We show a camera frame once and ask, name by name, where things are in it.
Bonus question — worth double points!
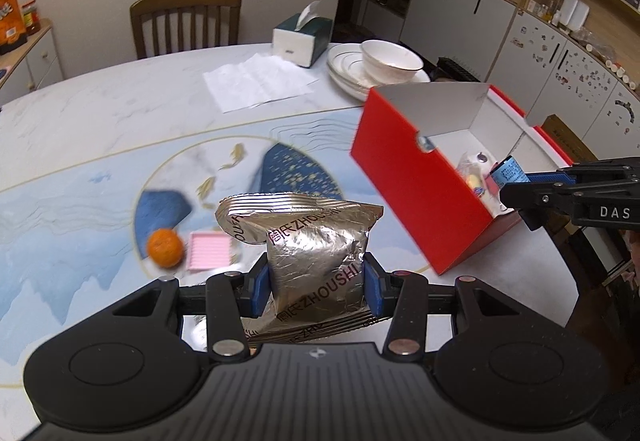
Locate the red sauce jar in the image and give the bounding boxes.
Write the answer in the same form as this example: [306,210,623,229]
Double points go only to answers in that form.
[21,0,41,36]

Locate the small blue tube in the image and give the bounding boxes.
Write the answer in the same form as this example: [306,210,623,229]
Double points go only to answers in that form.
[489,156,531,194]

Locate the white gold-rimmed bowl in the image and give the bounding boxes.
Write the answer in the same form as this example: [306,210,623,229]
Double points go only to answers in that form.
[361,40,425,84]

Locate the blue printed table mat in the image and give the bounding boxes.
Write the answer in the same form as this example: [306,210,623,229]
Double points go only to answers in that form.
[0,106,451,372]

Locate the black shoe rack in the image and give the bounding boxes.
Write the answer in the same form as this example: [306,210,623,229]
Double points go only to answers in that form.
[436,57,483,83]

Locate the brown cardboard box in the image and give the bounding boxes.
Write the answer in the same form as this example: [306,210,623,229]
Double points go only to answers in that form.
[541,114,601,162]

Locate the white wooden cabinet unit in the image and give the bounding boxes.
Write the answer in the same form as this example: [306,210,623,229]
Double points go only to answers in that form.
[360,0,640,172]

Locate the white marble desktop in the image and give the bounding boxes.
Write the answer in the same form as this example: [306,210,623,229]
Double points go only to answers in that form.
[0,42,581,441]

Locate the green white tissue box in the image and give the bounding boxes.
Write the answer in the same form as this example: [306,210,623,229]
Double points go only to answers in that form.
[272,1,334,68]

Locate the orange mandarin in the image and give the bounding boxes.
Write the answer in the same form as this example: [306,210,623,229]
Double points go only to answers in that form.
[146,228,184,268]

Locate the white paper napkins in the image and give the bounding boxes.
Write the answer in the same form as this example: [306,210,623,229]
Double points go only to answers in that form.
[202,54,319,113]

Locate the brown wooden chair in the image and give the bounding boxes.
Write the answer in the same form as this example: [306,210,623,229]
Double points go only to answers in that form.
[130,0,243,60]

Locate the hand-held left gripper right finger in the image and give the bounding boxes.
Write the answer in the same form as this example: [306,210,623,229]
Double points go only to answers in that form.
[364,252,531,364]

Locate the small white side cabinet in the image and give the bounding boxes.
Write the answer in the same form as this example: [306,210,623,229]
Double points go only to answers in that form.
[0,18,66,94]

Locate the orange snack bag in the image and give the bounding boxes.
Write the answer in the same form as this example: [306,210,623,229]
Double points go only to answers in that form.
[0,0,28,54]

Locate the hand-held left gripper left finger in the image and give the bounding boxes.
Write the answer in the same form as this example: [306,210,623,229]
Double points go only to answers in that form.
[107,253,273,364]

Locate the red cardboard box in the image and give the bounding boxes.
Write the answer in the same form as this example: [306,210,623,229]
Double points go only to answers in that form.
[350,82,576,276]

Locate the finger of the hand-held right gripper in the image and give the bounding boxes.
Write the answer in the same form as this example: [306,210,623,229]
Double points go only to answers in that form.
[500,181,640,232]
[525,160,640,188]

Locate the silver foil snack packet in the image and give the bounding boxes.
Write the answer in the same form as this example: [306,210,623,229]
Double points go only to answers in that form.
[216,191,386,344]

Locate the pink ridged tray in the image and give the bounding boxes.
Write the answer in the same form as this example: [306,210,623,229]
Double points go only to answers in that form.
[187,231,236,270]

